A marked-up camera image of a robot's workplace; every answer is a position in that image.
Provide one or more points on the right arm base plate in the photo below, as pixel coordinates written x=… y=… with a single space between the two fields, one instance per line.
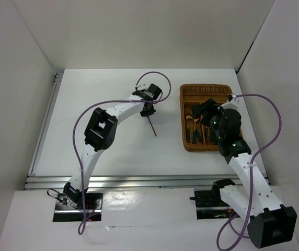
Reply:
x=208 y=208

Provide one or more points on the copper chopstick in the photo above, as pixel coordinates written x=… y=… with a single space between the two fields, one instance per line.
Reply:
x=155 y=134

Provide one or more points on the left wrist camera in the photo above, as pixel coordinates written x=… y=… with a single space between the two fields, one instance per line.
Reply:
x=138 y=86

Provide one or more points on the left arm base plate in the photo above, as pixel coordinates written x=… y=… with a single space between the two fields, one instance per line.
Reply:
x=67 y=211

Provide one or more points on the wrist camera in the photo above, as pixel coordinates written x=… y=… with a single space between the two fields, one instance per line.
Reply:
x=138 y=86
x=232 y=102

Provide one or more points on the aluminium frame rail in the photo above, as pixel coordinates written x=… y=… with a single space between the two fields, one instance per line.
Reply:
x=137 y=159

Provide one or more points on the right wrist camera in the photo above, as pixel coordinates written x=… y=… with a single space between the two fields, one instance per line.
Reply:
x=232 y=102

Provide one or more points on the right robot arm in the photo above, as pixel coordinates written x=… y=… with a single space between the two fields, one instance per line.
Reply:
x=268 y=221

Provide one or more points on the woven wicker cutlery basket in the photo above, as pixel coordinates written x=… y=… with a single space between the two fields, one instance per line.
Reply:
x=195 y=94

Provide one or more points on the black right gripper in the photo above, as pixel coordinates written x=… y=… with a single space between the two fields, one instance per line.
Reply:
x=197 y=110

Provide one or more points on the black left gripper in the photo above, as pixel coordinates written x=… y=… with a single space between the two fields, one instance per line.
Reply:
x=151 y=111

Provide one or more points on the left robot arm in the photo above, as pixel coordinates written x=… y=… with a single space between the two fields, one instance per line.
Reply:
x=100 y=134

